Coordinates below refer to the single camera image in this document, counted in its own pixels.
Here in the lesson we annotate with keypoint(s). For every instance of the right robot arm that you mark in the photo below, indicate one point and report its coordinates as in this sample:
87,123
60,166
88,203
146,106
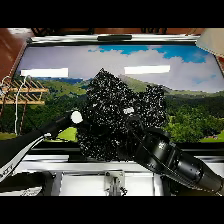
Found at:
173,158

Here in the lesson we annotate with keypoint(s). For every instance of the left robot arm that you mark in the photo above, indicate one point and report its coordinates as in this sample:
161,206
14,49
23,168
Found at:
30,138

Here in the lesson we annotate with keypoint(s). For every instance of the silver frame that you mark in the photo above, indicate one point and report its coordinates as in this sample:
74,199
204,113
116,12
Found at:
93,166

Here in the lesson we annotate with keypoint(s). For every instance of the black speckled garment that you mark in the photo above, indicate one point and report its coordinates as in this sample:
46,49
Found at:
106,96

